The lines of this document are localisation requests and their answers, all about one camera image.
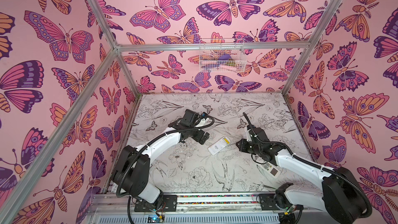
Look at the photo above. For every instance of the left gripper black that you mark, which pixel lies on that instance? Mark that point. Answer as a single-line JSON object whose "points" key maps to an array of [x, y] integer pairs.
{"points": [[198, 138]]}

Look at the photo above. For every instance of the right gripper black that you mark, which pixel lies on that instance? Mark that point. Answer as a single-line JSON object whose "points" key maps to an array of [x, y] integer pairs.
{"points": [[249, 143]]}

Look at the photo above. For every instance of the white remote control green buttons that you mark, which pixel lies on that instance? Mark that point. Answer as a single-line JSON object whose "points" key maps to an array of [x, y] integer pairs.
{"points": [[217, 146]]}

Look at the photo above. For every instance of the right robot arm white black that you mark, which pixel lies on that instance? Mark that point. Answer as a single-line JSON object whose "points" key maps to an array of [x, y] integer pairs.
{"points": [[336, 191]]}

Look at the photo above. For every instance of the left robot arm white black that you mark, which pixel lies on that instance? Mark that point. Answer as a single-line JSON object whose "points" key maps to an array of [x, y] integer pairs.
{"points": [[131, 172]]}

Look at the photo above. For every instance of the white remote control with display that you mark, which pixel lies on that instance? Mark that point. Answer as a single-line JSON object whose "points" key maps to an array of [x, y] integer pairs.
{"points": [[268, 170]]}

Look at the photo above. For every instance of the purple item in basket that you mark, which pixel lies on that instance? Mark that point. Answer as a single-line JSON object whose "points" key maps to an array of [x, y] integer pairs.
{"points": [[225, 58]]}

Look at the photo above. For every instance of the green circuit board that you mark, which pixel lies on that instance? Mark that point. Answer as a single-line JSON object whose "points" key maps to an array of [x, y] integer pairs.
{"points": [[155, 219]]}

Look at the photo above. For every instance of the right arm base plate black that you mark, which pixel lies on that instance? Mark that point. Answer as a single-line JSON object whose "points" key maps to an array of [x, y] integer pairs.
{"points": [[270, 201]]}

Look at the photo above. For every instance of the white wire basket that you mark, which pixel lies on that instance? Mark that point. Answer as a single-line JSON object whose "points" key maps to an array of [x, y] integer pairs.
{"points": [[210, 52]]}

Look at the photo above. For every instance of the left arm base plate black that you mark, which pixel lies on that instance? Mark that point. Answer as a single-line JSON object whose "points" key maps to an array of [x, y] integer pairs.
{"points": [[165, 203]]}

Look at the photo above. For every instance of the aluminium front rail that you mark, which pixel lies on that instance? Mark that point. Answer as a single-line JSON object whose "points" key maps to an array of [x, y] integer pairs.
{"points": [[202, 203]]}

